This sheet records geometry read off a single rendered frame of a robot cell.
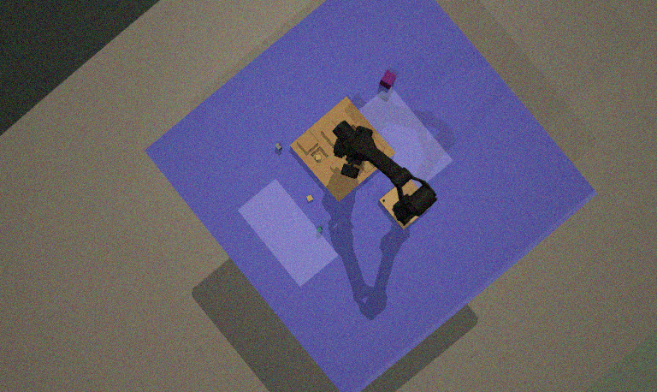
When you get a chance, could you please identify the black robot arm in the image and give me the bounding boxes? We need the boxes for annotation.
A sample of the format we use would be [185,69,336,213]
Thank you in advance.
[332,120,437,225]

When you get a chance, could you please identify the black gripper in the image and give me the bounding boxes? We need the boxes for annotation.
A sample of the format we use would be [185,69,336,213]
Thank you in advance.
[341,126,373,179]

